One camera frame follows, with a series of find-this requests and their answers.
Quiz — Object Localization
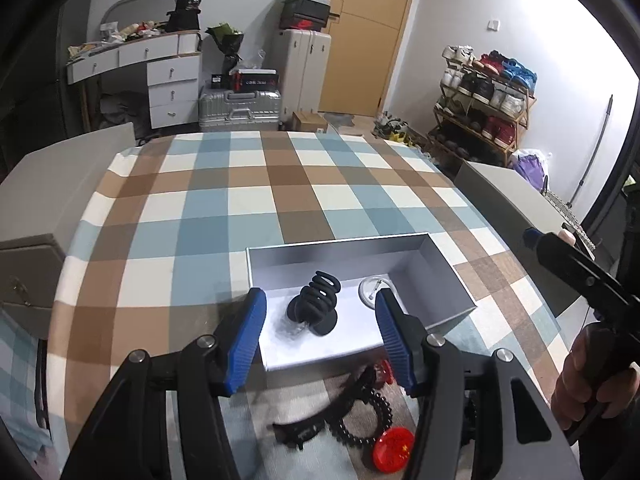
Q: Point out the clutter on dresser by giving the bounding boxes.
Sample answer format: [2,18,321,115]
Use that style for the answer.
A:
[69,19,171,58]

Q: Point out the black red shoe box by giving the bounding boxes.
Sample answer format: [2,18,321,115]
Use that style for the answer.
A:
[279,10,331,31]

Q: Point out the person's right hand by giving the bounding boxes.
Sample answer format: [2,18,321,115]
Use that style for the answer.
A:
[550,327,640,431]

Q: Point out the black hair claw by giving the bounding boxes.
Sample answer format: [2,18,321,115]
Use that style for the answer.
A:
[286,270,342,337]

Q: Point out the wooden shoe rack with shoes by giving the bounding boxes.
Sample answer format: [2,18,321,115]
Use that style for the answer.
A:
[427,45,538,166]

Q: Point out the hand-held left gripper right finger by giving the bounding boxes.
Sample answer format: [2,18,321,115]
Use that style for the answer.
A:
[375,287,583,480]

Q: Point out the grey cardboard box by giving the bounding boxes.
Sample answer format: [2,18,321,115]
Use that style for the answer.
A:
[246,232,478,373]

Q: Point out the large grey storage box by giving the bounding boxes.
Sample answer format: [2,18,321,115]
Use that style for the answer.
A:
[0,122,136,336]

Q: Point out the teal plaid cloth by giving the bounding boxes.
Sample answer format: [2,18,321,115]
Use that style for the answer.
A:
[0,305,66,461]

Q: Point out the beige upright suitcase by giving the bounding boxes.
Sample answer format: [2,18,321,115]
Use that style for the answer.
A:
[272,29,332,116]

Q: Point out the white drawer dresser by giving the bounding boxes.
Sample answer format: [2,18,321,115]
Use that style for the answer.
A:
[66,30,203,131]

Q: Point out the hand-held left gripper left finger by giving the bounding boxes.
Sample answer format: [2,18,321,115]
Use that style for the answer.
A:
[60,287,268,480]

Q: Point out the brown blue checkered tablecloth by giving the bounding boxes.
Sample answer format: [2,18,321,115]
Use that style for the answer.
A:
[47,131,591,480]

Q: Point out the dark wrapped bouquet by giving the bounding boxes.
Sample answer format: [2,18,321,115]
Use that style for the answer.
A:
[205,22,246,76]

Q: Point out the wooden door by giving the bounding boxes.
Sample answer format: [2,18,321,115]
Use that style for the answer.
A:
[320,0,421,118]

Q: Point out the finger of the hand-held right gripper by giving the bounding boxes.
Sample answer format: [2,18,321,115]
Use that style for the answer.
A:
[523,227,640,323]

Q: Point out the black red flat box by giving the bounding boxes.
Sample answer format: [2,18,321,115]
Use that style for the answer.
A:
[232,69,280,92]

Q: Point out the long grey pole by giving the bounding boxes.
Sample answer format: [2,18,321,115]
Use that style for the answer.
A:
[567,95,615,208]

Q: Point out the black bag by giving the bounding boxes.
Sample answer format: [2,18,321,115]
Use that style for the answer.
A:
[165,0,203,33]

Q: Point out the silver suitcase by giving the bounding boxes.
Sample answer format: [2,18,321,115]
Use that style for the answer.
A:
[198,87,282,132]

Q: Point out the black hair clip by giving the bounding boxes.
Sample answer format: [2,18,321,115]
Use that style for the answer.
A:
[272,365,381,451]

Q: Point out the brown cardboard box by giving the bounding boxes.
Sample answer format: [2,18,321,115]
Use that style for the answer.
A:
[292,111,328,133]

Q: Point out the red round badge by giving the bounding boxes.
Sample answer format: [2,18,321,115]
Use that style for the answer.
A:
[372,427,415,472]

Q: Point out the grey framed mirror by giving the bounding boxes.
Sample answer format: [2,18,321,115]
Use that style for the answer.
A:
[100,0,179,36]

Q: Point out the shoes on floor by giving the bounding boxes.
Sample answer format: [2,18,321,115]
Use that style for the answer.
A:
[372,112,416,146]

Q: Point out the purple bag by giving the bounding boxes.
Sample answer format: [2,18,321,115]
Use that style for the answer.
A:
[512,152,548,191]

